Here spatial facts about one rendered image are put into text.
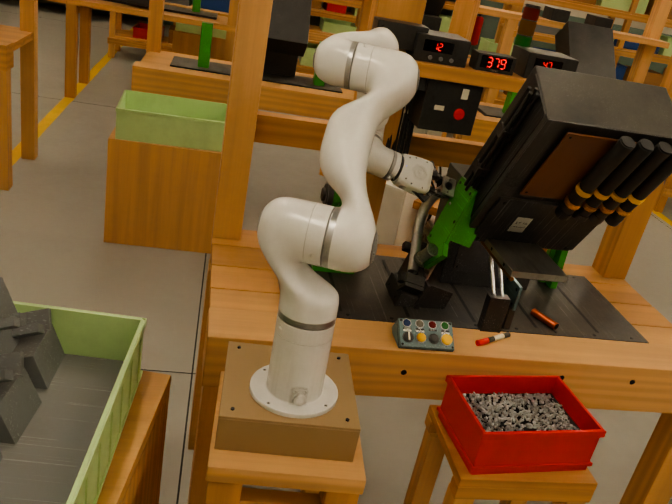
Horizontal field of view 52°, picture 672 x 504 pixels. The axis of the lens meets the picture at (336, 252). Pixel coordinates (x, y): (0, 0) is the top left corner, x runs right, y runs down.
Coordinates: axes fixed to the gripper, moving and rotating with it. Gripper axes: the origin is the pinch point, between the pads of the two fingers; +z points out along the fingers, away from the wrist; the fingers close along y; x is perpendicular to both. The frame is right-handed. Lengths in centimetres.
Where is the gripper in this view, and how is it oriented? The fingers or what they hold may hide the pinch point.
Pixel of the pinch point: (442, 187)
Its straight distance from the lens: 200.5
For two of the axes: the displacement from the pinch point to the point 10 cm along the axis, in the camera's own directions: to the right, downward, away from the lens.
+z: 8.9, 3.3, 3.1
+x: -4.0, 2.6, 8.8
